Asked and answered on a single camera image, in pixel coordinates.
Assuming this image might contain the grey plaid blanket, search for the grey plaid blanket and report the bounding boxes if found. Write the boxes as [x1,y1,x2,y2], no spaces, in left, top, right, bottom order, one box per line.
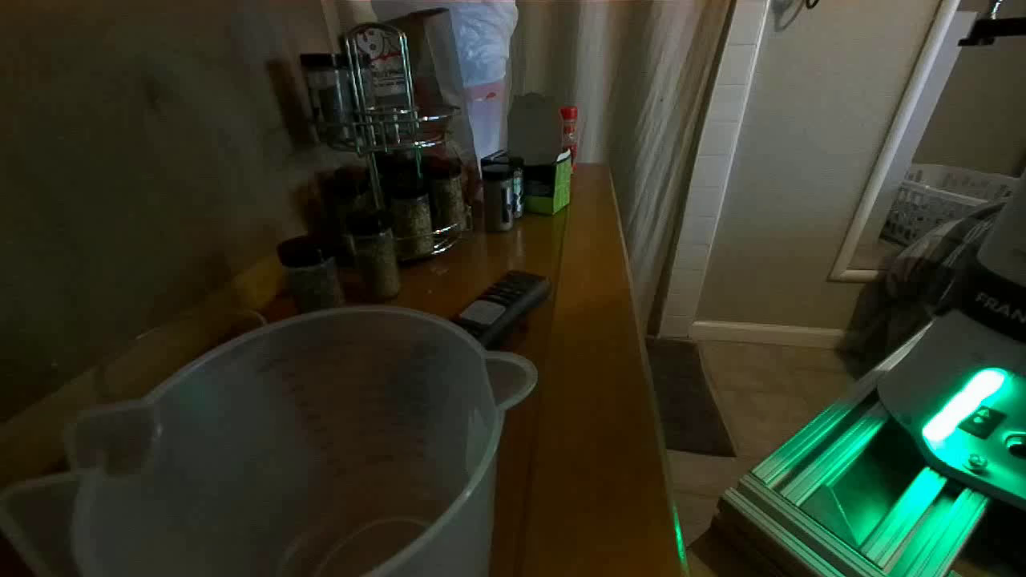
[839,203,1009,371]

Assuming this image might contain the aluminium profile base frame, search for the aluminium profile base frame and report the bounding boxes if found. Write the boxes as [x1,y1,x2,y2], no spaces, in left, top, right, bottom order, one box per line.
[715,319,1026,577]

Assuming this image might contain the white door frame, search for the white door frame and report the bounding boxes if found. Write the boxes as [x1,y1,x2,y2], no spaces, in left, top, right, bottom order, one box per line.
[824,0,982,287]

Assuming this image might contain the translucent plastic measuring jug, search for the translucent plastic measuring jug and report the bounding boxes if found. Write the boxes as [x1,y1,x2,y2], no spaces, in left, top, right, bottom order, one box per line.
[0,305,543,577]

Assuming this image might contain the cluster of spice jars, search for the cluster of spice jars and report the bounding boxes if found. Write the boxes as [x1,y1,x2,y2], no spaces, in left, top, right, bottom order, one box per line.
[340,21,424,154]

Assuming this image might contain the wooden dresser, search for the wooden dresser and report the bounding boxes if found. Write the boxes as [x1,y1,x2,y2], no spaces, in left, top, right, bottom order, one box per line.
[0,158,690,577]

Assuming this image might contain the green cardboard box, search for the green cardboard box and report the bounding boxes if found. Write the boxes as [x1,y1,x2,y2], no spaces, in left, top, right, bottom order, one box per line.
[523,148,578,217]

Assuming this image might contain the red capped spice bottle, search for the red capped spice bottle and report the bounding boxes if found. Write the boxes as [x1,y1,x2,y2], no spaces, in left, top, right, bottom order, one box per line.
[558,102,583,167]

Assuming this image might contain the black lid spice jar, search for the black lid spice jar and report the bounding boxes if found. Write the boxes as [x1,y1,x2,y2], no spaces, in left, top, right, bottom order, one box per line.
[476,154,529,236]

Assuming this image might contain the white laundry basket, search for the white laundry basket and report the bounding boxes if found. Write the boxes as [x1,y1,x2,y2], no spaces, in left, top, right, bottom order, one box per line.
[877,160,1026,249]

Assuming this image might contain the dark spice jar in rack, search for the dark spice jar in rack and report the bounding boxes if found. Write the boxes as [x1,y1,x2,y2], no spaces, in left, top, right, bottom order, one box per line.
[381,148,437,265]
[425,144,472,257]

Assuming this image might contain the small dark lid spice jar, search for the small dark lid spice jar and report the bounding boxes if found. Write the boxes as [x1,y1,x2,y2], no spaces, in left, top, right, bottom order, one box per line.
[346,212,405,305]
[277,235,350,319]

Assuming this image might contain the tall glass spice bottle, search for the tall glass spice bottle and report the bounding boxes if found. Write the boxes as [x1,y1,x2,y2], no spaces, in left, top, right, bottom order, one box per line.
[297,53,357,154]

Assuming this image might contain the black remote control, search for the black remote control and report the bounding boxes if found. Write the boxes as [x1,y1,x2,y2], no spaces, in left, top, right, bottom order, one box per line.
[453,271,556,352]

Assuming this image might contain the white baseboard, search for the white baseboard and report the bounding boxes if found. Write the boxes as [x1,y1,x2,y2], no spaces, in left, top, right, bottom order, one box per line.
[690,319,848,352]

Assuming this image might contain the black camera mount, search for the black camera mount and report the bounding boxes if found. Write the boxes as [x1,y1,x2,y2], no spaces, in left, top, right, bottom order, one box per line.
[954,0,1026,49]

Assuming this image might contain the grey brown paper bag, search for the grey brown paper bag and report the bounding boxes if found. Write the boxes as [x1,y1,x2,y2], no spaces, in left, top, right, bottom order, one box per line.
[507,93,568,167]

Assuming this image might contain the dark door mat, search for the dark door mat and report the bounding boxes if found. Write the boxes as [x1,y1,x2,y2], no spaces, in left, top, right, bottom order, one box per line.
[645,334,738,463]

